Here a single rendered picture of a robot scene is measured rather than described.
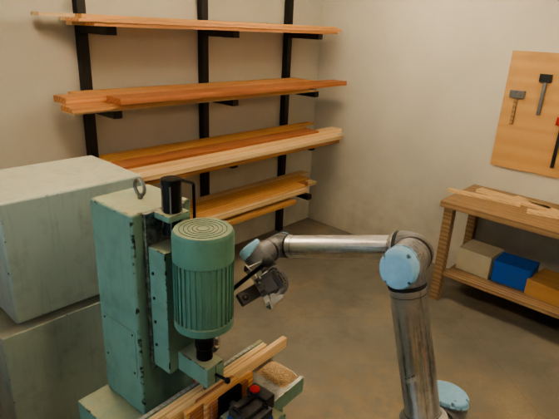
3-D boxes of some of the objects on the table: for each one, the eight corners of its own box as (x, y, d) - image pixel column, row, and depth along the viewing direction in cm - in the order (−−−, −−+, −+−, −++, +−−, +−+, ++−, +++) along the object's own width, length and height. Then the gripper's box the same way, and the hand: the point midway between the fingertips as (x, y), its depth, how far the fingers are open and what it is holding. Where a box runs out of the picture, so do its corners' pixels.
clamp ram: (234, 433, 145) (235, 409, 142) (217, 421, 149) (217, 397, 146) (255, 416, 151) (256, 393, 148) (238, 405, 156) (239, 382, 153)
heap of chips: (284, 389, 164) (284, 382, 163) (255, 372, 172) (256, 365, 171) (299, 377, 171) (299, 370, 170) (271, 361, 178) (272, 354, 177)
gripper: (268, 251, 168) (258, 248, 149) (299, 301, 164) (293, 303, 145) (247, 264, 168) (234, 263, 149) (277, 314, 165) (268, 319, 145)
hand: (255, 288), depth 147 cm, fingers open, 14 cm apart
